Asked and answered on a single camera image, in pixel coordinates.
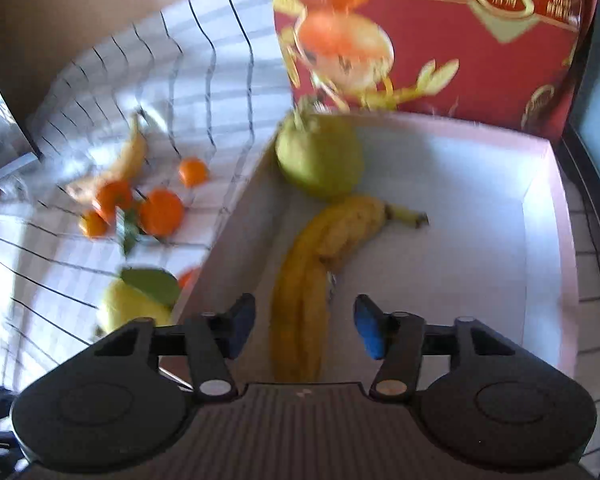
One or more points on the black monitor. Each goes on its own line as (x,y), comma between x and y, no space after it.
(0,125)

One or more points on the red printed cardboard box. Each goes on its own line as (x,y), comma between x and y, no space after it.
(455,200)

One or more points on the green pear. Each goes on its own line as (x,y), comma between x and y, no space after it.
(320,155)
(130,307)

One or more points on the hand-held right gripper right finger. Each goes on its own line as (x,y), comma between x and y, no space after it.
(370,327)

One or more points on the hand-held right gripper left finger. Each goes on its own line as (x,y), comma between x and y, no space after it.
(241,325)

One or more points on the orange mandarin with leaf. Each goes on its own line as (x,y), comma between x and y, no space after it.
(161,212)

